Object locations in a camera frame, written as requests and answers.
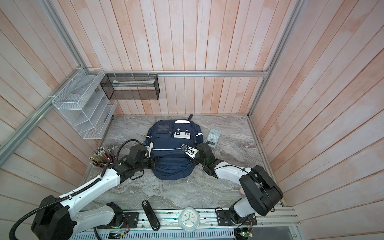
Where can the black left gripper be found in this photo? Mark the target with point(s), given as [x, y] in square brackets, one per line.
[153, 162]

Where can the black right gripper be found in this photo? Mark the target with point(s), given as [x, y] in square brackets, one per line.
[194, 160]

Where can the grey calculator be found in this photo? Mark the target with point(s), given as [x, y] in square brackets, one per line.
[213, 138]

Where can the navy blue student backpack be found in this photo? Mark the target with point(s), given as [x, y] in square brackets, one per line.
[168, 137]

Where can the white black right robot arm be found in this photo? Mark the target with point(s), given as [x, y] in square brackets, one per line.
[261, 192]

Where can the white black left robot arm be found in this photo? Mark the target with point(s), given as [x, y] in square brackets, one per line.
[62, 217]

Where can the bundle of pencils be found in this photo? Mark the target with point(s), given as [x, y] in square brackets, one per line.
[103, 156]

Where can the white round clock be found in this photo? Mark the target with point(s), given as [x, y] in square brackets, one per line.
[189, 219]

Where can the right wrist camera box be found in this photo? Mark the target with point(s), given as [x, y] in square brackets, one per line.
[191, 152]

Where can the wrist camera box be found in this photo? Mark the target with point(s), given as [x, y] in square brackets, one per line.
[191, 152]
[148, 144]

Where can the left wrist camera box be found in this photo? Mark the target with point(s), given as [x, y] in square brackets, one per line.
[148, 144]

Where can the black wire mesh basket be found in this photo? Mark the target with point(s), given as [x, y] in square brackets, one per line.
[131, 87]

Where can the white wire mesh shelf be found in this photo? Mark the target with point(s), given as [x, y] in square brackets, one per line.
[84, 104]

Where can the aluminium frame rail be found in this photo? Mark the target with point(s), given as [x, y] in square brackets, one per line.
[188, 74]

